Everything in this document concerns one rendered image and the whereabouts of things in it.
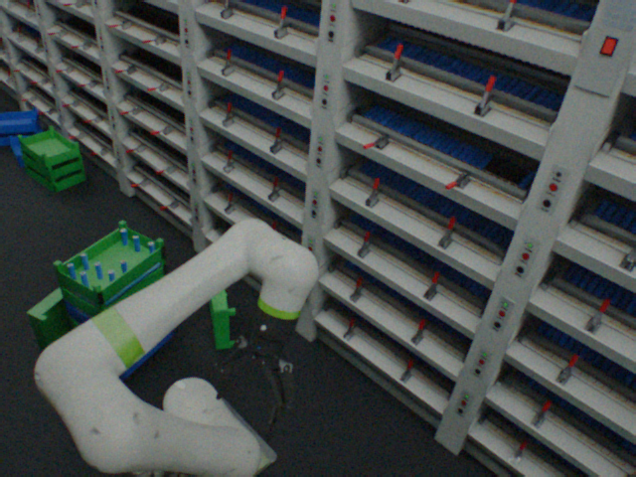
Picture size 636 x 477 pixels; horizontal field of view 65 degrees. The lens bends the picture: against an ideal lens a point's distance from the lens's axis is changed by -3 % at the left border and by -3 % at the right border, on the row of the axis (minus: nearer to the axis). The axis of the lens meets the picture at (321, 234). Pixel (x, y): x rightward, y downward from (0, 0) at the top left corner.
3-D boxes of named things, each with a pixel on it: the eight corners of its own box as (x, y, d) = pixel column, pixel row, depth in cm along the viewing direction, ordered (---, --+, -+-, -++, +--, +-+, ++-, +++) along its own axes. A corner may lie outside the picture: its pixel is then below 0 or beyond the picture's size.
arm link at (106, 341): (71, 433, 90) (40, 400, 82) (42, 388, 97) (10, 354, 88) (156, 368, 99) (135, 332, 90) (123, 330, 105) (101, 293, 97)
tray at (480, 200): (516, 233, 127) (522, 206, 120) (336, 141, 158) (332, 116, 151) (555, 185, 135) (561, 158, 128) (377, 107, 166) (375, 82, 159)
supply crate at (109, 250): (100, 306, 161) (95, 287, 157) (58, 281, 168) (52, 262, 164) (165, 257, 183) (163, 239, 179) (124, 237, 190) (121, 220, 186)
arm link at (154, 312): (153, 364, 98) (132, 329, 91) (125, 332, 105) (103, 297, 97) (291, 259, 115) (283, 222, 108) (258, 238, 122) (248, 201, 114)
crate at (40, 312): (40, 349, 194) (55, 357, 192) (26, 312, 182) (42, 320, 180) (94, 302, 217) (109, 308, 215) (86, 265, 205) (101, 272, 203)
